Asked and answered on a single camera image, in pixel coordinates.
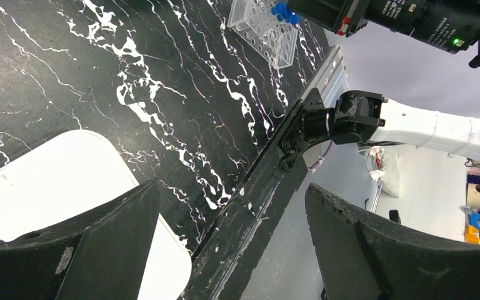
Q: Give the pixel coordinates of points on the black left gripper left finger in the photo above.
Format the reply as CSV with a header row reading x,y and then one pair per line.
x,y
98,254

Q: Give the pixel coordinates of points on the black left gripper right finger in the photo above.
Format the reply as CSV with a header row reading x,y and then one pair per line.
x,y
365,256

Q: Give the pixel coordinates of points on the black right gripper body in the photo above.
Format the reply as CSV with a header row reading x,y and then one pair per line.
x,y
448,25

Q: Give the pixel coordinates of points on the clear test tube rack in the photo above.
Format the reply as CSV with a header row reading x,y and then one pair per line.
x,y
274,40

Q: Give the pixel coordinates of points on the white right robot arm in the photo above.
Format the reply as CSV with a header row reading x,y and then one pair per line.
x,y
361,117

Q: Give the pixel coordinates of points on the white plastic bin lid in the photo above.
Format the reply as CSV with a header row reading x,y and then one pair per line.
x,y
70,174

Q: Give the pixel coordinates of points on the blue-capped tube in rack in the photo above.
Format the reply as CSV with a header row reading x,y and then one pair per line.
x,y
278,8

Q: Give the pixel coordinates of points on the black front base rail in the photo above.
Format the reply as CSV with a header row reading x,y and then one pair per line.
x,y
224,262

